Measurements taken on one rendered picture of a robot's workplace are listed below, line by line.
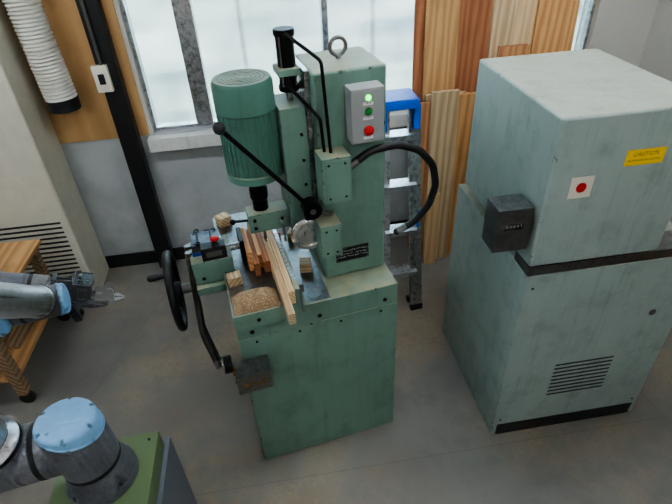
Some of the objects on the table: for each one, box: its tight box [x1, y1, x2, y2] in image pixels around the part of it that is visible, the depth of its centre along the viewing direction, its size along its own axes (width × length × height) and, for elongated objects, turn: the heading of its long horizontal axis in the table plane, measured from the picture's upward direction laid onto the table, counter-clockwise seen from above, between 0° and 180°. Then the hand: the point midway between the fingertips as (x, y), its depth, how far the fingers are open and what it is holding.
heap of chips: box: [231, 287, 280, 316], centre depth 155 cm, size 9×14×4 cm, turn 111°
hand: (120, 299), depth 162 cm, fingers closed
